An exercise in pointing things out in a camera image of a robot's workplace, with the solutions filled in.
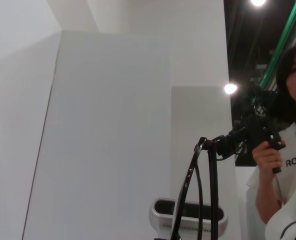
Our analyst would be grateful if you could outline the black glasses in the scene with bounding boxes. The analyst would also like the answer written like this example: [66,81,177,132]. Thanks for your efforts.
[169,136,220,240]

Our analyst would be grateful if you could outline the black hand-held camera rig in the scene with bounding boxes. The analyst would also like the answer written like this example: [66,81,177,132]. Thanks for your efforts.
[216,81,288,175]

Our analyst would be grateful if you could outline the person in white shirt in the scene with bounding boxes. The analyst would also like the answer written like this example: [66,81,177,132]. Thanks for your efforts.
[245,122,296,226]

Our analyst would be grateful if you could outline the green ceiling pipe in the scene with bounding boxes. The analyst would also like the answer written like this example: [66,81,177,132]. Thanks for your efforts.
[259,0,296,87]

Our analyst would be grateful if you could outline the round ceiling spotlight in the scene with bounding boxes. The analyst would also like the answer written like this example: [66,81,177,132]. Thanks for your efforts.
[249,0,268,8]
[223,83,238,95]

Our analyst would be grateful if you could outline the person's bare hand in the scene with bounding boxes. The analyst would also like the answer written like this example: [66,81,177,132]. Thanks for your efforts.
[252,139,287,176]

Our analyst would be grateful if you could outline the white robot head camera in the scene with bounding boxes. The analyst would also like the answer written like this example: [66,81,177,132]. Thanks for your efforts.
[148,197,229,238]

